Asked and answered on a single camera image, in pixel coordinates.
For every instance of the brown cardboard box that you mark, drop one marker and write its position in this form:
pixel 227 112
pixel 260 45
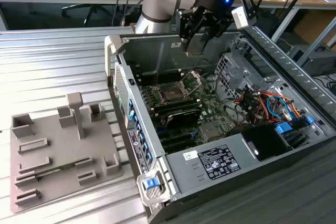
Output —
pixel 315 27

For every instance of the grey open PC case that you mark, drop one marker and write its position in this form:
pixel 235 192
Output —
pixel 144 53

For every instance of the blue case latch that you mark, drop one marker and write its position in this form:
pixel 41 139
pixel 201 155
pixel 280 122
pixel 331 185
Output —
pixel 151 183

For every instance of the grey desktop computer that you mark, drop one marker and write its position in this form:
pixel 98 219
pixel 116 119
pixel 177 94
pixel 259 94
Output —
pixel 317 61

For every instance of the black plastic duct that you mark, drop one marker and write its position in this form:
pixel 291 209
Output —
pixel 262 140

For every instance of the grey metal drive cage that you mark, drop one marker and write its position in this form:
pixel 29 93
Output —
pixel 232 82

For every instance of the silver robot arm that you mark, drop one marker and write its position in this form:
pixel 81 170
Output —
pixel 157 3

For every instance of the blue disk carrier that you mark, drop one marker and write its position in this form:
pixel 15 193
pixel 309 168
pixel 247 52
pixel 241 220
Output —
pixel 283 130

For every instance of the grey power supply unit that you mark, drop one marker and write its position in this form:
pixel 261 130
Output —
pixel 185 176

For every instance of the green motherboard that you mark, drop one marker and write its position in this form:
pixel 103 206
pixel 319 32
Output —
pixel 215 111

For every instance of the small blue plastic clip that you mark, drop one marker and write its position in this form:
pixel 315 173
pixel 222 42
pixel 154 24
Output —
pixel 309 119

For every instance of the silver green CPU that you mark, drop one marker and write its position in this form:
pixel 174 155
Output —
pixel 194 47

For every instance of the black graphics card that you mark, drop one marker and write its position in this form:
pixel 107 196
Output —
pixel 183 119

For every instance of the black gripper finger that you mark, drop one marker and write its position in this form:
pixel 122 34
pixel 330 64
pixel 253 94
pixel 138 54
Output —
pixel 218 26
pixel 187 24

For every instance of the black office chair base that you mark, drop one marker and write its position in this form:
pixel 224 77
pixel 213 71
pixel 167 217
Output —
pixel 74 7

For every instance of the green RAM stick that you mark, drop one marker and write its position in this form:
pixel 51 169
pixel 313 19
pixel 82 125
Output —
pixel 67 166

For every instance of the white case label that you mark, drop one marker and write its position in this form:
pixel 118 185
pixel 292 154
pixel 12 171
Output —
pixel 175 46

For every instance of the grey-brown parts rack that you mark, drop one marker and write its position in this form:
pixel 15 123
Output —
pixel 65 150

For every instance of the metal CPU socket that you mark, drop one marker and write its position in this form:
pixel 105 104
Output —
pixel 170 94

